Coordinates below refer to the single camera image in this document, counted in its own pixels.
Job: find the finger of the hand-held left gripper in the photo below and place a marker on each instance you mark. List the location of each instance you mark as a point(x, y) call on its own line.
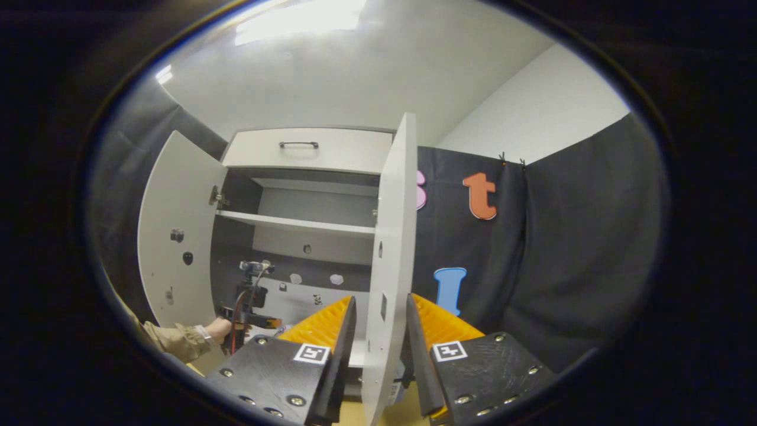
point(269, 322)

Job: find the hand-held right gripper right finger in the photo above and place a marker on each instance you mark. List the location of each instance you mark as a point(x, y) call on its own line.
point(420, 367)

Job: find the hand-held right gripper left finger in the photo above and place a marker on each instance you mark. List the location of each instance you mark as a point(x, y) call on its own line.
point(342, 361)

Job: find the white shoe cabinet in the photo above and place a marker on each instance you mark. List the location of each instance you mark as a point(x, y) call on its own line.
point(307, 207)

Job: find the white shoe cabinet door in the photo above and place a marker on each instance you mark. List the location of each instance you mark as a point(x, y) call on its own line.
point(177, 207)
point(393, 236)

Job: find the white cabinet shelf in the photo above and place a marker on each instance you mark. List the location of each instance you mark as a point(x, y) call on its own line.
point(357, 354)
point(295, 225)

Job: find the metal door hinge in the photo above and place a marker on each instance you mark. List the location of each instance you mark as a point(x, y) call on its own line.
point(375, 216)
point(217, 198)

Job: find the white cabinet drawer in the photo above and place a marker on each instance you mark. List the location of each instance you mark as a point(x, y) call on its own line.
point(343, 151)

